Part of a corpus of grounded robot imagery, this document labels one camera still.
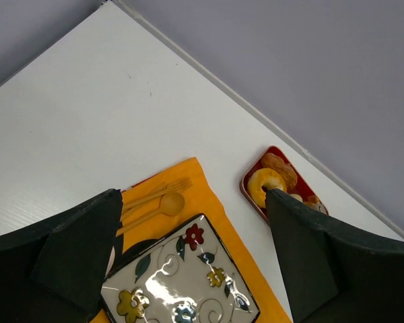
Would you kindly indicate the brown croissant bread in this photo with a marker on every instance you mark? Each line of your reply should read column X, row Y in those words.
column 286, row 171

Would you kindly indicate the wooden fork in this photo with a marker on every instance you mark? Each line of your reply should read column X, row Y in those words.
column 175, row 186

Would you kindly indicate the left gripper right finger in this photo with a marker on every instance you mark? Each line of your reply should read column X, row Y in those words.
column 333, row 271

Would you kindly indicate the orange placemat cloth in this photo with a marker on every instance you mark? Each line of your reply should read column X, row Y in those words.
column 245, row 235

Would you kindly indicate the red lacquer tray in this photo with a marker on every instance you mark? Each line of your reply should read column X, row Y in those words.
column 302, row 188

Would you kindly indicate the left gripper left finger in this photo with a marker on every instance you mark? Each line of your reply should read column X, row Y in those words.
column 53, row 270

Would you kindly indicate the square floral ceramic plate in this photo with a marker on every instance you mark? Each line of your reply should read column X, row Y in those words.
column 186, row 276

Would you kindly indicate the wooden spoon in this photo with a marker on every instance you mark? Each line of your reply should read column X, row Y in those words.
column 171, row 204

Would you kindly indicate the yellow ring donut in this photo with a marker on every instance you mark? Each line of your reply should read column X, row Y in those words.
column 261, row 182

